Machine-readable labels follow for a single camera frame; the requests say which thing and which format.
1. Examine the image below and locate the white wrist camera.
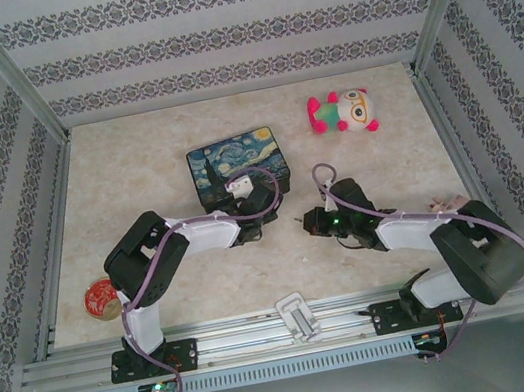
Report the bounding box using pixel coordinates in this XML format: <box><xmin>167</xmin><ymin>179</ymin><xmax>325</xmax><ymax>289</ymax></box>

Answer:
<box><xmin>319</xmin><ymin>182</ymin><xmax>341</xmax><ymax>212</ymax></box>
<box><xmin>222</xmin><ymin>174</ymin><xmax>259</xmax><ymax>204</ymax></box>

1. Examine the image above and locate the aluminium extrusion rail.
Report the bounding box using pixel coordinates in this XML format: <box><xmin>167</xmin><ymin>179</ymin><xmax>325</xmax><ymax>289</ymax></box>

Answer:
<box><xmin>12</xmin><ymin>261</ymin><xmax>524</xmax><ymax>392</ymax></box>

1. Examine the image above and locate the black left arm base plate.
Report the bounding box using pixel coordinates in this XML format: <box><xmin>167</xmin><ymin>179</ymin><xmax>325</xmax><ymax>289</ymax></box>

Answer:
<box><xmin>106</xmin><ymin>337</ymin><xmax>202</xmax><ymax>386</ymax></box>

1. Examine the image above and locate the small pink object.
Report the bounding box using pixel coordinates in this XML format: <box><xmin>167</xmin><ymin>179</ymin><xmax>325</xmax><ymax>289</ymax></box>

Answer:
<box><xmin>424</xmin><ymin>190</ymin><xmax>470</xmax><ymax>217</ymax></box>

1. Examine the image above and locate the red gold round tin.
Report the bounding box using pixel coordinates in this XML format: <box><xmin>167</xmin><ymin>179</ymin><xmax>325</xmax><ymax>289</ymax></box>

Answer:
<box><xmin>78</xmin><ymin>275</ymin><xmax>127</xmax><ymax>325</ymax></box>

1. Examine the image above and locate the white plastic clamp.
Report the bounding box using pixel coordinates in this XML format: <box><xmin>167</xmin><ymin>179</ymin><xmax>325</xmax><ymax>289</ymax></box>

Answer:
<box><xmin>273</xmin><ymin>289</ymin><xmax>325</xmax><ymax>349</ymax></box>

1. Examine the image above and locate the pink white plush toy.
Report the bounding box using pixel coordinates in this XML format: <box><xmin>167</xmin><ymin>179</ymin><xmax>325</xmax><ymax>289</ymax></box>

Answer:
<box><xmin>303</xmin><ymin>83</ymin><xmax>382</xmax><ymax>143</ymax></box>

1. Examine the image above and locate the aluminium side rail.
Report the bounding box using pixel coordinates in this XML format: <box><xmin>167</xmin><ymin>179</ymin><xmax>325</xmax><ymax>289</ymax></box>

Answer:
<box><xmin>407</xmin><ymin>55</ymin><xmax>524</xmax><ymax>284</ymax></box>
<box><xmin>0</xmin><ymin>132</ymin><xmax>108</xmax><ymax>360</ymax></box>

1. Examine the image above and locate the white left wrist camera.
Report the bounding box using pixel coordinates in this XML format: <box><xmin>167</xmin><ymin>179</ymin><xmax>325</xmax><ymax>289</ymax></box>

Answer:
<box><xmin>222</xmin><ymin>174</ymin><xmax>259</xmax><ymax>204</ymax></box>

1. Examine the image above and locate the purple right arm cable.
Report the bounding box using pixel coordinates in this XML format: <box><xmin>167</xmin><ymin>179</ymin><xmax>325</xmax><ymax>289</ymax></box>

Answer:
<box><xmin>310</xmin><ymin>128</ymin><xmax>524</xmax><ymax>380</ymax></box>

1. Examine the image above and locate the grey slotted cable duct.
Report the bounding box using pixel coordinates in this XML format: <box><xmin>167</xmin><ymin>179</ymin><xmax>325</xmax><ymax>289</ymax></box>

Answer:
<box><xmin>92</xmin><ymin>335</ymin><xmax>418</xmax><ymax>392</ymax></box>

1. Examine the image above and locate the starry night print box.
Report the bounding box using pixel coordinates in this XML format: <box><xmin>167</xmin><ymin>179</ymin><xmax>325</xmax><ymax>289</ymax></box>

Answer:
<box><xmin>182</xmin><ymin>121</ymin><xmax>300</xmax><ymax>218</ymax></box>

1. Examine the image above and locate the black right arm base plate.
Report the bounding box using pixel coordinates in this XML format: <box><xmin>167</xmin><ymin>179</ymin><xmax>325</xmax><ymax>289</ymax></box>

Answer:
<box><xmin>369</xmin><ymin>287</ymin><xmax>466</xmax><ymax>338</ymax></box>

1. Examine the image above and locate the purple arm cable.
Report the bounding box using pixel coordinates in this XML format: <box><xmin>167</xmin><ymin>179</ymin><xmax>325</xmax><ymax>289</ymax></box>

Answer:
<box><xmin>310</xmin><ymin>128</ymin><xmax>524</xmax><ymax>380</ymax></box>
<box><xmin>97</xmin><ymin>161</ymin><xmax>322</xmax><ymax>392</ymax></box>

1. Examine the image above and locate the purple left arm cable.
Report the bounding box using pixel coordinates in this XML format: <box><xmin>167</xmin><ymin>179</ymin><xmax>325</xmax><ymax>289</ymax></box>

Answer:
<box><xmin>97</xmin><ymin>161</ymin><xmax>322</xmax><ymax>392</ymax></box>

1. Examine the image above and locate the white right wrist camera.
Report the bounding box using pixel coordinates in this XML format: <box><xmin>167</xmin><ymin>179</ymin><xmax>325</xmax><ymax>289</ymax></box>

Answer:
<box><xmin>319</xmin><ymin>182</ymin><xmax>341</xmax><ymax>212</ymax></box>

